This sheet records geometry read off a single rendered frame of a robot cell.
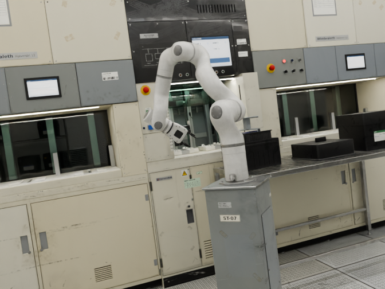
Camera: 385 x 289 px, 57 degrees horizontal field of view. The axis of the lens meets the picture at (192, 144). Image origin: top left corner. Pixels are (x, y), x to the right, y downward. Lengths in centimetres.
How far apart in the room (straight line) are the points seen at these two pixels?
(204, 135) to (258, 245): 187
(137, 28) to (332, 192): 194
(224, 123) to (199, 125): 173
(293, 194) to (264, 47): 113
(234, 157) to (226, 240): 41
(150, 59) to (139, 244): 124
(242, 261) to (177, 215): 81
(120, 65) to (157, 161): 67
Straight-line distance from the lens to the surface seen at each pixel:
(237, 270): 186
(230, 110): 173
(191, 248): 259
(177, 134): 214
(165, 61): 203
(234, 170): 179
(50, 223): 242
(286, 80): 284
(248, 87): 263
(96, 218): 241
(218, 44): 264
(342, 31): 325
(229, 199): 175
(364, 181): 322
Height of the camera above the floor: 108
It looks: 3 degrees down
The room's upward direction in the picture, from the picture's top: 7 degrees counter-clockwise
